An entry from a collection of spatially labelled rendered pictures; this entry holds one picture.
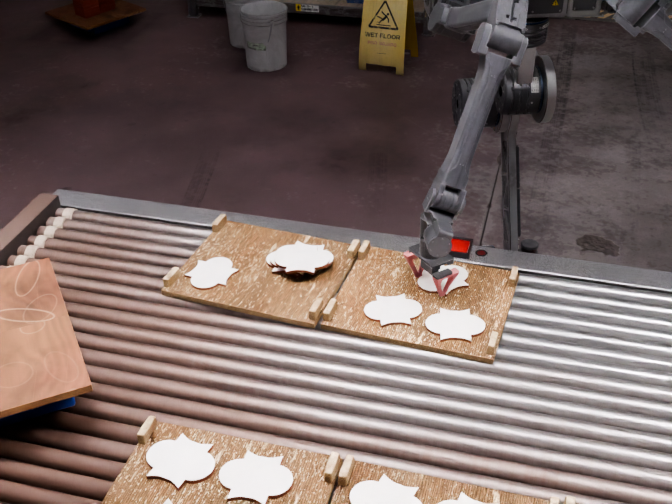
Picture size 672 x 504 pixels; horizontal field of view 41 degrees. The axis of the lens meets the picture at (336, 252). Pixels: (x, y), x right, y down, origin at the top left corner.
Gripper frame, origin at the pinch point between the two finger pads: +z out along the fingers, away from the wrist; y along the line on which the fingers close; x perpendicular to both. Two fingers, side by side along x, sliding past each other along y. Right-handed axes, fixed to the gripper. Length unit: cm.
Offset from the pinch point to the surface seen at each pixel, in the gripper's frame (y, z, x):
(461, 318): -14.8, 0.5, 1.9
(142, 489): -22, 1, 85
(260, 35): 341, 67, -127
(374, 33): 305, 68, -188
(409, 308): -5.0, 0.3, 9.9
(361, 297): 5.8, 1.0, 16.5
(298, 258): 23.4, -3.5, 23.9
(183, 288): 33, 0, 52
